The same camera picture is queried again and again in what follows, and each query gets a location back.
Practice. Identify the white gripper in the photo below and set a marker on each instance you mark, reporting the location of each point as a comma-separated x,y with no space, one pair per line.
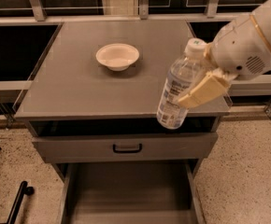
242,48

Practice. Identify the clear plastic water bottle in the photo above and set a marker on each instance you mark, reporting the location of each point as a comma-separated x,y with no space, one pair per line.
182,75

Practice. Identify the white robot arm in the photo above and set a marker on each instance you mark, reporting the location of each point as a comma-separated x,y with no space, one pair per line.
212,67

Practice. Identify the grey drawer cabinet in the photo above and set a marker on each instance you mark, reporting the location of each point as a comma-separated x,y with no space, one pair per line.
74,95

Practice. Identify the grey top drawer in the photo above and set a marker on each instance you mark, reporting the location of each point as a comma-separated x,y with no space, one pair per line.
98,148

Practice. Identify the open grey middle drawer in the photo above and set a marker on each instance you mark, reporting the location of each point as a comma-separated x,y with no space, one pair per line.
130,192

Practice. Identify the white bowl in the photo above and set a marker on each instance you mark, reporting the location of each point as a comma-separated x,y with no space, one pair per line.
117,56

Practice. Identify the black metal stand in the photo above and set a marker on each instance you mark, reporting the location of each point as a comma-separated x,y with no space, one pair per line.
11,200

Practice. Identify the black drawer handle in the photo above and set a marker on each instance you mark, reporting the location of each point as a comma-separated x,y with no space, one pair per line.
127,149

